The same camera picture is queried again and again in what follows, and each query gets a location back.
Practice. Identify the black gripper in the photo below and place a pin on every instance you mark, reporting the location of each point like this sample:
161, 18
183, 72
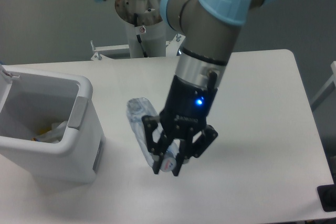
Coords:
183, 116

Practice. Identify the crushed clear plastic bottle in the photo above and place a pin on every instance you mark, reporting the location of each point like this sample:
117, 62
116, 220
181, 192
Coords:
137, 108

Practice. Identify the clear plastic wrapper bag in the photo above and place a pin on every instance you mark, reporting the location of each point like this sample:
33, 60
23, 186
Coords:
54, 135

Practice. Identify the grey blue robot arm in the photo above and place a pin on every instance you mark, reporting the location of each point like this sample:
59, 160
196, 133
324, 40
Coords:
210, 28

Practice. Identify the white trash can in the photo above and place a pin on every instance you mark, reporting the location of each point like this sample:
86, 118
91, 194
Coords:
35, 99

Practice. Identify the yellow trash in can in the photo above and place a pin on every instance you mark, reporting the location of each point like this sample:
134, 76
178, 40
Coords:
44, 130

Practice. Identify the white pedestal base frame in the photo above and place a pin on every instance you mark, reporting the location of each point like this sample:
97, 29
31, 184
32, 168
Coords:
123, 51

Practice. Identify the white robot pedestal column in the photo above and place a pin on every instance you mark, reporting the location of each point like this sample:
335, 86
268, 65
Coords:
145, 28

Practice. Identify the white frame at right edge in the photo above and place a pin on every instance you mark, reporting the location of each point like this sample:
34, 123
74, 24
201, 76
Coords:
324, 91

